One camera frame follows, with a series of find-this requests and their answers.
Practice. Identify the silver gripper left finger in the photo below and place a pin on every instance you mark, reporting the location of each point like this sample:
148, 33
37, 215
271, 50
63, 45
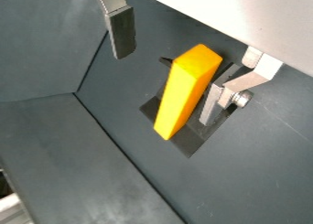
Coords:
120, 17

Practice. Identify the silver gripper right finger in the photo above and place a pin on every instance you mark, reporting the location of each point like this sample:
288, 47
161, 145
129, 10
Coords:
231, 89

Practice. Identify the yellow rectangular block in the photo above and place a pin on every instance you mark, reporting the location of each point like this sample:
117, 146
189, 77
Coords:
190, 74

